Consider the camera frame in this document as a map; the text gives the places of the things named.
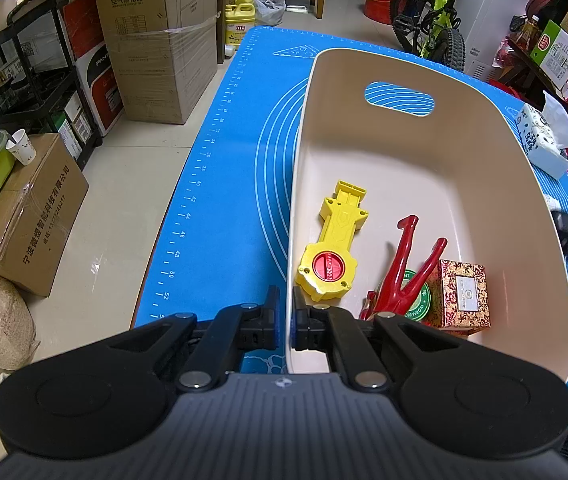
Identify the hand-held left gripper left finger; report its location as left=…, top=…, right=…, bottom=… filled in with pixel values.
left=98, top=285, right=281, bottom=394

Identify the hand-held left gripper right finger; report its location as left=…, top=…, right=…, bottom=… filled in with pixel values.
left=291, top=287, right=471, bottom=394

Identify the yellow toy launcher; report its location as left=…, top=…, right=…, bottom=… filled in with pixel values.
left=296, top=179, right=369, bottom=304

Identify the red toy figurine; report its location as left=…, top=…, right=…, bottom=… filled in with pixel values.
left=361, top=214, right=449, bottom=322

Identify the green round tin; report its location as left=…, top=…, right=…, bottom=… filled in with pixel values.
left=398, top=268, right=433, bottom=324

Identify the brown patterned paper box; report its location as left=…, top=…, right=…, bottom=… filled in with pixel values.
left=423, top=258, right=490, bottom=336

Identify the beige plastic storage bin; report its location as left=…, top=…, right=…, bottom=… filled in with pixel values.
left=284, top=48, right=568, bottom=382

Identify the white patterned tissue box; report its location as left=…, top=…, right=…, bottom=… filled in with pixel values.
left=518, top=92, right=568, bottom=181

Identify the blue silicone baking mat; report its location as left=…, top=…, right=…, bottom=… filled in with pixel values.
left=130, top=24, right=568, bottom=424

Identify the green and white carton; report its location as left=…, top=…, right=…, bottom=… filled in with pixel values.
left=528, top=19, right=568, bottom=86

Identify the white chest freezer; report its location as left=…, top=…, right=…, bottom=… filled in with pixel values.
left=463, top=0, right=550, bottom=81

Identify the green and black bicycle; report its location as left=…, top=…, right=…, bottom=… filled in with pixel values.
left=391, top=0, right=483, bottom=71

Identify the low brown cardboard box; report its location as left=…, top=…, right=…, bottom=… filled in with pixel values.
left=0, top=133, right=90, bottom=297

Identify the plastic-wrapped cardboard box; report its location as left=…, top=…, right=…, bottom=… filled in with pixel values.
left=99, top=12, right=219, bottom=125

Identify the yellow detergent bottle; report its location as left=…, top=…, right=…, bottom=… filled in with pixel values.
left=224, top=0, right=256, bottom=49

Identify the white paper cup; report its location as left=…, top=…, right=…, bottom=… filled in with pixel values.
left=4, top=128, right=37, bottom=166

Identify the red and white appliance box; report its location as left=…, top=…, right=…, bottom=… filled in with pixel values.
left=60, top=0, right=125, bottom=136

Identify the grey plastic bag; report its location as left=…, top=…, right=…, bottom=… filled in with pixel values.
left=252, top=0, right=287, bottom=26

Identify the black utility cart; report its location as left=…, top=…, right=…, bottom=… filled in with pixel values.
left=0, top=0, right=102, bottom=169

